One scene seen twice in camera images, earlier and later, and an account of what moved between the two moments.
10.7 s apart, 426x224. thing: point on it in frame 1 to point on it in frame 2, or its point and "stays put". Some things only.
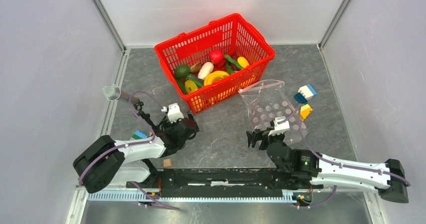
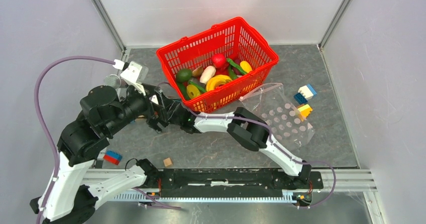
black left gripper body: [168, 126] to [151, 108]
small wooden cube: [167, 162] stays put
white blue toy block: [308, 91] stays put
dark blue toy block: [300, 98] stays put
